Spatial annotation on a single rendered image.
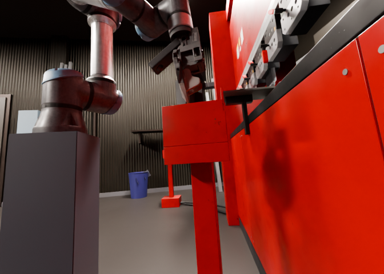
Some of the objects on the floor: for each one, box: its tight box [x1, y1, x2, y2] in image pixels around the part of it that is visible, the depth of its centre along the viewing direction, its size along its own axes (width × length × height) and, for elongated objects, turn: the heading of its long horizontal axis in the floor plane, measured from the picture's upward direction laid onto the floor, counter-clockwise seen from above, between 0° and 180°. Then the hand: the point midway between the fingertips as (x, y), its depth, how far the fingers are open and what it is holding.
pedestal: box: [161, 150, 182, 208], centre depth 260 cm, size 20×25×83 cm
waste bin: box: [128, 170, 151, 199], centre depth 333 cm, size 42×38×49 cm
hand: (184, 99), depth 50 cm, fingers closed
